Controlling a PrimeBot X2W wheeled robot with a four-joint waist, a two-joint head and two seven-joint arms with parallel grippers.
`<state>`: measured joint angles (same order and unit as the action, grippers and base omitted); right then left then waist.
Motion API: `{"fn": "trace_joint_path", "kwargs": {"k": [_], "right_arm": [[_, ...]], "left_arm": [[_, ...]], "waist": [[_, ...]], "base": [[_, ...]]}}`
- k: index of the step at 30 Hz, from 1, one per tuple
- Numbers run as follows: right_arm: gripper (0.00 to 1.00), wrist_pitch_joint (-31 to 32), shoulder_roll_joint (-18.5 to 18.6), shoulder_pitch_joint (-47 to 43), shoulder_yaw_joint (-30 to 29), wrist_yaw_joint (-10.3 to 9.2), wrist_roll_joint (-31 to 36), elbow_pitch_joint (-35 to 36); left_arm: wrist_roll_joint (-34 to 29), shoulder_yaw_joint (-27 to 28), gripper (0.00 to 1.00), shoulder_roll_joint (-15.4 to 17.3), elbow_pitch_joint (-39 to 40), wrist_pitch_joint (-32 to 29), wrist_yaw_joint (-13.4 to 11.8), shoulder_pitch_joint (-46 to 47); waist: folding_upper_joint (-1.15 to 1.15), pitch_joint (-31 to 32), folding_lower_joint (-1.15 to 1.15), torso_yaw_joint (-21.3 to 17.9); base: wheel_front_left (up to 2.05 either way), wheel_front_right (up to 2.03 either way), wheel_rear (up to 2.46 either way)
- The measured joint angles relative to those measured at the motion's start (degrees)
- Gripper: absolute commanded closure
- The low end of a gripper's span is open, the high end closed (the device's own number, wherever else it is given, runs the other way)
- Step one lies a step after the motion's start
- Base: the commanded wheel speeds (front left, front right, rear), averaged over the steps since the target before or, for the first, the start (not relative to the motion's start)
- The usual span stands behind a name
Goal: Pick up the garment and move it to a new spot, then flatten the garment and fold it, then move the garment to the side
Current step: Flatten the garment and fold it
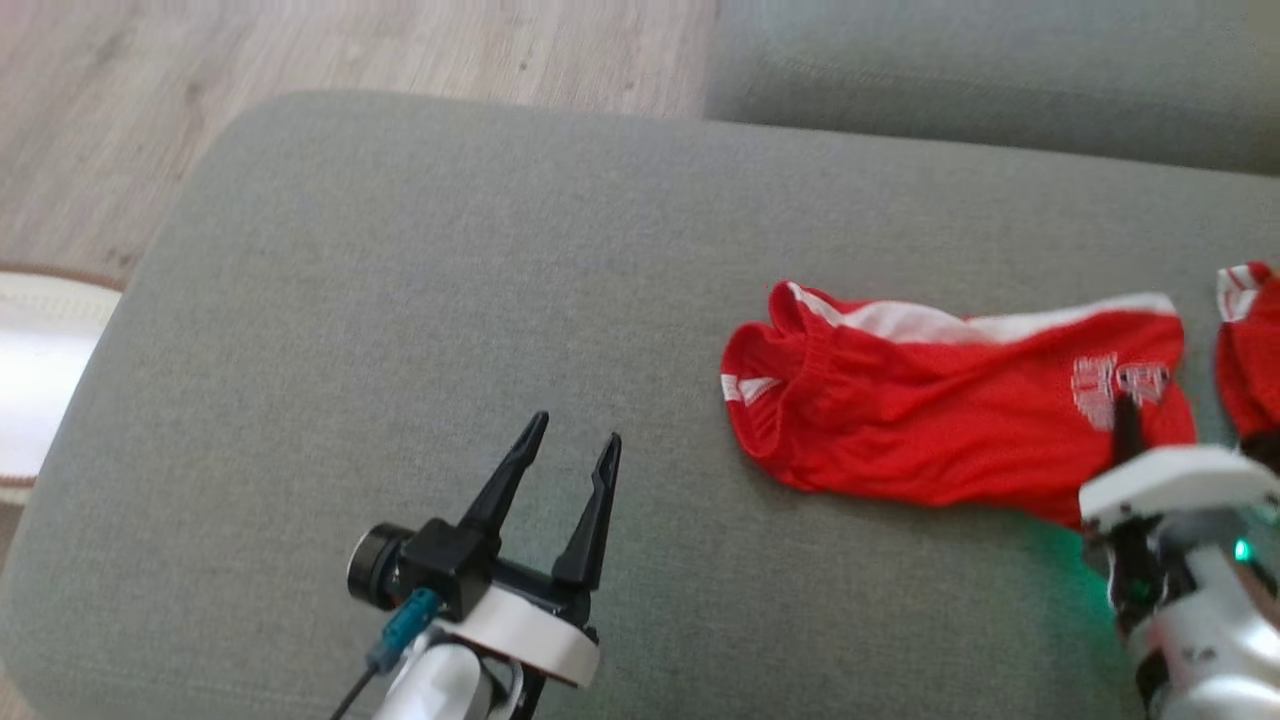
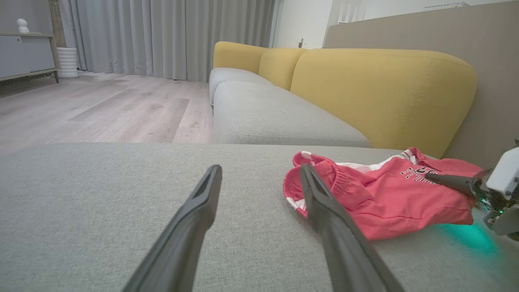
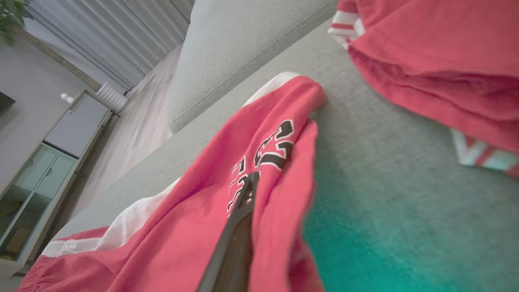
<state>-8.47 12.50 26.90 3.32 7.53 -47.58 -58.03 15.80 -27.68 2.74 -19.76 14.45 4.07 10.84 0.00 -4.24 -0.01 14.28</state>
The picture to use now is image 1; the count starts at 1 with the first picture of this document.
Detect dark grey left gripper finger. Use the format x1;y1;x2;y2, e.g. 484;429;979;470
552;432;623;593
458;410;550;561

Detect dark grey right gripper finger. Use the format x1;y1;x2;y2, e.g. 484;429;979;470
1110;393;1149;471

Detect black cable with teal plug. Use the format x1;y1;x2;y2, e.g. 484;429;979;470
330;587;443;720

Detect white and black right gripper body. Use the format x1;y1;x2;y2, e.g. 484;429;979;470
1078;445;1280;531

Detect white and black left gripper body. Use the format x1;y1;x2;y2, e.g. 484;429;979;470
435;562;601;689

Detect red white basketball jersey shirt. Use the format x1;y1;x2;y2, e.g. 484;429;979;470
1215;260;1280;446

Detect white rug with brown trim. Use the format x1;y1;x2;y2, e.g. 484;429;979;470
0;265;123;506

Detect grey fabric sofa seat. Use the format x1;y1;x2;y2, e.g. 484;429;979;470
0;90;1280;720

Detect grey seamed sofa cushion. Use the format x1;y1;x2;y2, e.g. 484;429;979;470
705;0;1280;176

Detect red white basketball shorts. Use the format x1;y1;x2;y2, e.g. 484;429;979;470
720;280;1198;528

